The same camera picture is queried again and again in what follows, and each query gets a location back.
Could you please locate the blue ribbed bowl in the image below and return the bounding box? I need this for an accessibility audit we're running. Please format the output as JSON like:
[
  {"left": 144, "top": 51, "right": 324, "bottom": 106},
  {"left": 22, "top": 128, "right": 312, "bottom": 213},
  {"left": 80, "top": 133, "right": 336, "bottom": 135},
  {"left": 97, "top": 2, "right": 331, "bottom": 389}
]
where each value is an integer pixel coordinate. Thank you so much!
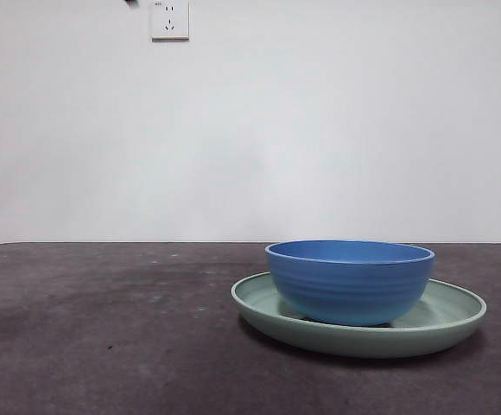
[{"left": 263, "top": 239, "right": 436, "bottom": 326}]

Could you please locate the green round plate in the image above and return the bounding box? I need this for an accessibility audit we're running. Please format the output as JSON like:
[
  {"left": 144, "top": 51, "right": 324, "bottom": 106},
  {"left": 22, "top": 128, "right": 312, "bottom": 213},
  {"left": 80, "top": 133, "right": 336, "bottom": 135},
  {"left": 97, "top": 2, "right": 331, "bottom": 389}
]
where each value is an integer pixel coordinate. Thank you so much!
[{"left": 230, "top": 271, "right": 488, "bottom": 359}]

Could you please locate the white wall socket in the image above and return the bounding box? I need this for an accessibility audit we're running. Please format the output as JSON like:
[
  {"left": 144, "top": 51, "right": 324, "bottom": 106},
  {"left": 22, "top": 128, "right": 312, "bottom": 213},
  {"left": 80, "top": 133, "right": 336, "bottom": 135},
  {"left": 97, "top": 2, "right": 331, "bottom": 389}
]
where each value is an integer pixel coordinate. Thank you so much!
[{"left": 150, "top": 0, "right": 190, "bottom": 42}]

